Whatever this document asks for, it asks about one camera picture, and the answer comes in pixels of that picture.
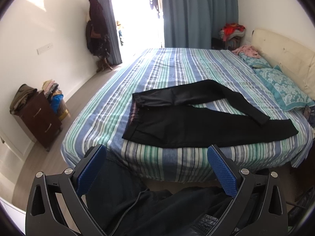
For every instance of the dark coats on rack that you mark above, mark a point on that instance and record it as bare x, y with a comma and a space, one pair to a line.
97, 38

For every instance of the blue curtain right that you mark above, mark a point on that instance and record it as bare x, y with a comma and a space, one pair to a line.
194, 23

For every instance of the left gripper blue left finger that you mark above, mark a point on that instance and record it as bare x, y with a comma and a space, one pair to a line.
44, 215

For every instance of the teal floral pillow far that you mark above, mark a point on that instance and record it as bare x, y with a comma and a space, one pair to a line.
255, 63

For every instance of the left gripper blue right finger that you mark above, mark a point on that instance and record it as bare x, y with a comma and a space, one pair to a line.
257, 207

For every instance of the teal floral pillow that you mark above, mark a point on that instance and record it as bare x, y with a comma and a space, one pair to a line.
255, 63
286, 93

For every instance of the red clothes pile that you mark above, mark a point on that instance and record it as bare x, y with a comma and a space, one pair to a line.
232, 30

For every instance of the striped bed sheet mattress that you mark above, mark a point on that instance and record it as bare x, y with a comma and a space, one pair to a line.
105, 117

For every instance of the black pants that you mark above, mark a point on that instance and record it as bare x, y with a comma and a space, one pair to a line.
199, 115

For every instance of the olive clothes on nightstand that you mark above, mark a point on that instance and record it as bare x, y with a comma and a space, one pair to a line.
22, 96

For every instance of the pink cloth on pillow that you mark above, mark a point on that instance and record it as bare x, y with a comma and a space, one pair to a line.
248, 50

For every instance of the black trousers on person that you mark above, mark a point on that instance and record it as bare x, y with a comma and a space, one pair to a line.
121, 204

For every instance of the teal floral pillow near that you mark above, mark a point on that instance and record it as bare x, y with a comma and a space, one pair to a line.
286, 93

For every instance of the blue curtain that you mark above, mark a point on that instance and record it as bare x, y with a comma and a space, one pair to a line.
194, 23
115, 55

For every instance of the blue curtain left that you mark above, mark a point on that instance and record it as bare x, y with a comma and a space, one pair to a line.
115, 55

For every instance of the cream padded headboard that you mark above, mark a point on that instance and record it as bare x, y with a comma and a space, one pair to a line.
295, 60

